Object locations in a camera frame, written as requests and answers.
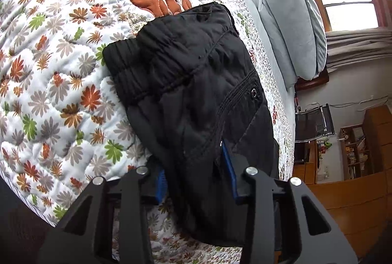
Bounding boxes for wooden desk cabinet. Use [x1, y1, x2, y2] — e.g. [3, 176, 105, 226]
[293, 105, 391, 258]

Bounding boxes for black pants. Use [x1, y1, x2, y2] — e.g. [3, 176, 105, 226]
[103, 2, 278, 247]

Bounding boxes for folded light blue duvet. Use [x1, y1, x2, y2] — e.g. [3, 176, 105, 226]
[262, 0, 327, 88]

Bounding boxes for light blue bed sheet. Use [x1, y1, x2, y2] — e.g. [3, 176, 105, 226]
[245, 0, 295, 142]

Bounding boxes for wooden bookshelf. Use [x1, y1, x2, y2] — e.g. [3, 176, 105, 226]
[339, 124, 375, 180]

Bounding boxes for grey curtain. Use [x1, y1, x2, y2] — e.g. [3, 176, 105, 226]
[326, 27, 391, 72]

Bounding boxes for floral quilted bedspread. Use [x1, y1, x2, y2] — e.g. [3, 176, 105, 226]
[1, 0, 294, 263]

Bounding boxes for black mesh office chair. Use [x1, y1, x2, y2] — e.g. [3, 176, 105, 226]
[295, 104, 335, 143]

